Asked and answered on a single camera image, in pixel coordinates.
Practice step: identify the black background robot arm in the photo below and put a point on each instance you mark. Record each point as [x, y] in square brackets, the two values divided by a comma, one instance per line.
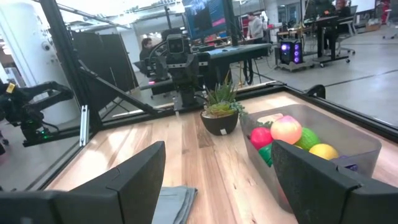
[28, 109]

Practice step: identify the black partition panel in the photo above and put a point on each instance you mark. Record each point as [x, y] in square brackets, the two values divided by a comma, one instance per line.
[109, 62]

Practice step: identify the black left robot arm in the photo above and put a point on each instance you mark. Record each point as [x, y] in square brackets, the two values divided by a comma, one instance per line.
[186, 101]

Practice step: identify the dark green toy pepper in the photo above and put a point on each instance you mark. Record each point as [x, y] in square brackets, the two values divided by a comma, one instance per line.
[265, 154]

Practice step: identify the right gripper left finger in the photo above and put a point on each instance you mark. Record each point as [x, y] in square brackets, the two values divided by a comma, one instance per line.
[133, 193]

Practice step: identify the potted succulent plant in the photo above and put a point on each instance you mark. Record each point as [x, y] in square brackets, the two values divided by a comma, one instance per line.
[220, 123]

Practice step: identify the computer tower with purple lights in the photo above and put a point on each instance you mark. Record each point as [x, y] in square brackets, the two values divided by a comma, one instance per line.
[290, 51]

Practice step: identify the red toy fruit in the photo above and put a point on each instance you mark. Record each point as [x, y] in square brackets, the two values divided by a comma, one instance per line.
[261, 138]

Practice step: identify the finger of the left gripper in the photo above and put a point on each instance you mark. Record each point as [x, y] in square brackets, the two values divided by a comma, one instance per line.
[194, 79]
[178, 79]

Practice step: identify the computer monitor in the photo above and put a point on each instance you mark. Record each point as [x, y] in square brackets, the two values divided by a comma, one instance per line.
[205, 17]

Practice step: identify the folded grey cloth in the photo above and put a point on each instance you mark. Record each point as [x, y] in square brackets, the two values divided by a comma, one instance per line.
[174, 205]

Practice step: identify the purple toy grapes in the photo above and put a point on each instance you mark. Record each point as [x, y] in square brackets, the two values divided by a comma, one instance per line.
[349, 166]

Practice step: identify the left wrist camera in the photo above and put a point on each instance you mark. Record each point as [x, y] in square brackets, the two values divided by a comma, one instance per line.
[176, 45]

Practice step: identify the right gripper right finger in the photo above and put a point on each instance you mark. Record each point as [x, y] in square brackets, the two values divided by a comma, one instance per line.
[311, 193]

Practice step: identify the black standing desk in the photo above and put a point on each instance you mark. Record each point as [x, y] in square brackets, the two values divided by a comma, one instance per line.
[326, 21]

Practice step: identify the pink toy peach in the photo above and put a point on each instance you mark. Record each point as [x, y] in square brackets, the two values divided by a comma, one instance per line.
[286, 129]

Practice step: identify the translucent grey plastic container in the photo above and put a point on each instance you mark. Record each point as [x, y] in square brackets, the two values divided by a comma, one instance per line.
[342, 127]

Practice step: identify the white round column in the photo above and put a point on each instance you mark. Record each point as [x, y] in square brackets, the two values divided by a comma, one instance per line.
[28, 46]

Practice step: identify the grey side desk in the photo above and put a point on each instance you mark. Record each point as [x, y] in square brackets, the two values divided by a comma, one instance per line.
[236, 51]

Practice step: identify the person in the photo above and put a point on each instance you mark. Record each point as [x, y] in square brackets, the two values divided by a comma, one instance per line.
[255, 28]
[146, 51]
[342, 9]

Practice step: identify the yellow toy lemon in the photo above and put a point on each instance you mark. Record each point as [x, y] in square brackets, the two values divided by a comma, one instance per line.
[325, 151]

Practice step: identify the silver aluminium bracket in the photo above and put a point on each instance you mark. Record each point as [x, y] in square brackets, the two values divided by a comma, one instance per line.
[84, 124]

